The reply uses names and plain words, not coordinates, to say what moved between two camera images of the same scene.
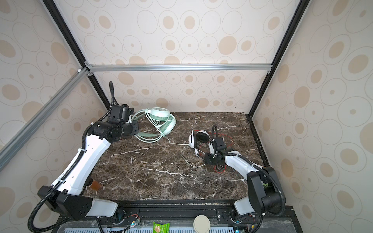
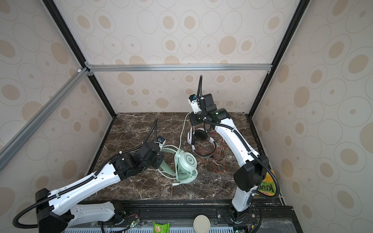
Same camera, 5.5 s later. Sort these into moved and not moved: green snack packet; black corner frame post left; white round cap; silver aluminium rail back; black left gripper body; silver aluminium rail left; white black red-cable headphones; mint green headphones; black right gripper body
Moved: mint green headphones; black left gripper body; black right gripper body; white black red-cable headphones
Not moved: silver aluminium rail back; black corner frame post left; silver aluminium rail left; white round cap; green snack packet
